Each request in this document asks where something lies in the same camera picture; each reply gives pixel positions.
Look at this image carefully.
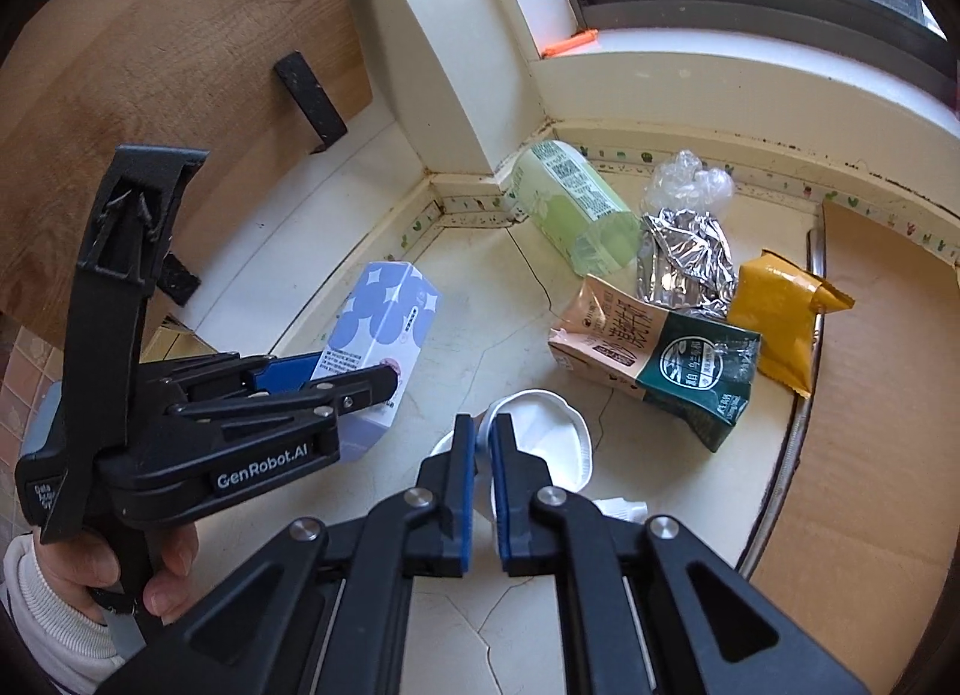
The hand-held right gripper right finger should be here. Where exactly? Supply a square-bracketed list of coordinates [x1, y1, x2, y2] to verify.
[489, 412, 871, 695]

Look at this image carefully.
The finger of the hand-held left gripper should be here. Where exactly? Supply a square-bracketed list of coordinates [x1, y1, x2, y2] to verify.
[166, 363, 402, 443]
[159, 350, 331, 401]

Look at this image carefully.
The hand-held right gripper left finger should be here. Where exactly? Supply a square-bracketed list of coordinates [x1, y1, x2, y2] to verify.
[94, 412, 481, 695]

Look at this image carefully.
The blue dotted carton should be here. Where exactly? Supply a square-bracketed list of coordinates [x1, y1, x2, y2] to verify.
[319, 260, 443, 467]

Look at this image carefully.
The white crushed paper cup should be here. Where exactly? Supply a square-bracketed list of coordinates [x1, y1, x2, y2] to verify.
[431, 387, 595, 538]

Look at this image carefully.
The light green paper cup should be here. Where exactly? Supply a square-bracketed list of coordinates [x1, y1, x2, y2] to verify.
[510, 139, 642, 276]

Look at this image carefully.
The clear plastic bag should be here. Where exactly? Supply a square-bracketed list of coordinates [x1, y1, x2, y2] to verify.
[641, 149, 736, 216]

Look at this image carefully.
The person's left forearm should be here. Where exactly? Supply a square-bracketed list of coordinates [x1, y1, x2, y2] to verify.
[0, 537, 128, 695]

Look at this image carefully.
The person's left hand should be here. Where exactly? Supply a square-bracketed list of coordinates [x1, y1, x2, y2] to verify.
[4, 519, 200, 625]

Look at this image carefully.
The white crumpled tissue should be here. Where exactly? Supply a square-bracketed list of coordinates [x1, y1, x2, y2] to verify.
[589, 494, 650, 525]

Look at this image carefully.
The brown and green carton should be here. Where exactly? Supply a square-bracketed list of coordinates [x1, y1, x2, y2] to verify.
[547, 273, 762, 454]

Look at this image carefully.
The black metal board rack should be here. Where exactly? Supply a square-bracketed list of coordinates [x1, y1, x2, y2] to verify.
[154, 52, 350, 306]

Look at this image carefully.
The silver foil wrapper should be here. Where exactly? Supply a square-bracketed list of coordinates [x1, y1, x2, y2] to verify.
[636, 209, 740, 321]

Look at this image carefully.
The yellow pouch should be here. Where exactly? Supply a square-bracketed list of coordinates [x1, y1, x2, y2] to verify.
[726, 249, 856, 396]

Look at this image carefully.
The wooden cutting board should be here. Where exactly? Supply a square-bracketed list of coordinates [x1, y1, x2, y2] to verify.
[0, 0, 376, 332]

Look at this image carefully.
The flat cardboard sheet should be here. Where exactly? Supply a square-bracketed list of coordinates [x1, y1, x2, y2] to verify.
[739, 196, 960, 695]

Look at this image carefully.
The orange marker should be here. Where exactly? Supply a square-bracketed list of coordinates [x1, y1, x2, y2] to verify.
[541, 28, 601, 59]

